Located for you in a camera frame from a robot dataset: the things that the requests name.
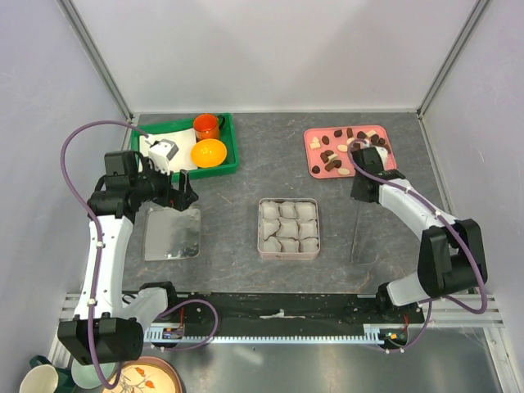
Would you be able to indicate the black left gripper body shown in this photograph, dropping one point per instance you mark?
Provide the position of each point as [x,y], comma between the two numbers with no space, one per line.
[163,192]

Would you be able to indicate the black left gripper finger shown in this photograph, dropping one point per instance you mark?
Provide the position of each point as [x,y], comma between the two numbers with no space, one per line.
[184,186]
[183,200]

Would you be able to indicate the pink tray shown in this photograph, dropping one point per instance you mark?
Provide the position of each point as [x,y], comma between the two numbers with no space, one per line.
[328,162]

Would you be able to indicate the pink chocolate tin box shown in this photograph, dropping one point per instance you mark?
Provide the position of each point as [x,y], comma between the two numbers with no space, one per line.
[288,229]

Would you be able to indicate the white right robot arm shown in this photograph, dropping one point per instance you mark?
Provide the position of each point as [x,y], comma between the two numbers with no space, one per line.
[451,257]

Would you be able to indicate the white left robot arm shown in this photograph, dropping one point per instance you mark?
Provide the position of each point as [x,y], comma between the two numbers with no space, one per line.
[103,328]

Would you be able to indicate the yellow bowl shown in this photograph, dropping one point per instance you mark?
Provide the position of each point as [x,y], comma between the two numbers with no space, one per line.
[209,153]

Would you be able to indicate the silver tin lid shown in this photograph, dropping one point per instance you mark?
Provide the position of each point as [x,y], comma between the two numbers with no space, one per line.
[171,235]

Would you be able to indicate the orange mug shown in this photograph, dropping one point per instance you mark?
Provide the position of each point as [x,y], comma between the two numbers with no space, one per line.
[208,126]

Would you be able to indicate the green plastic bin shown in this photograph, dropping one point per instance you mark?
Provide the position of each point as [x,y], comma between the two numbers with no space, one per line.
[227,136]

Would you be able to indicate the pink painted plate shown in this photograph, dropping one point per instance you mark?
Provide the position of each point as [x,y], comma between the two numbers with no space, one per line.
[148,374]

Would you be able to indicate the light green bowl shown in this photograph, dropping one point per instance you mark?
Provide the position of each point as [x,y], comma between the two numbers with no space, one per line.
[85,376]

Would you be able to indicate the cream and green mug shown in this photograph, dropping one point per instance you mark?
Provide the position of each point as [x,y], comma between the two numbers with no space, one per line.
[44,377]

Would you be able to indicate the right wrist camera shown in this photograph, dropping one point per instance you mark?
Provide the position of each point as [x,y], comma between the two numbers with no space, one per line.
[385,156]

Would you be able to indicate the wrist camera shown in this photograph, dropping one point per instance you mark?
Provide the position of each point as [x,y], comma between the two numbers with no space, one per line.
[385,156]
[161,154]

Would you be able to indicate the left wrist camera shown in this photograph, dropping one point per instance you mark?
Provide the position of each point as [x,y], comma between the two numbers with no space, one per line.
[161,154]

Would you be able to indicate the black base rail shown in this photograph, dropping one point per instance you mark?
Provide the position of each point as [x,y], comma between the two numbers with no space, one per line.
[274,318]

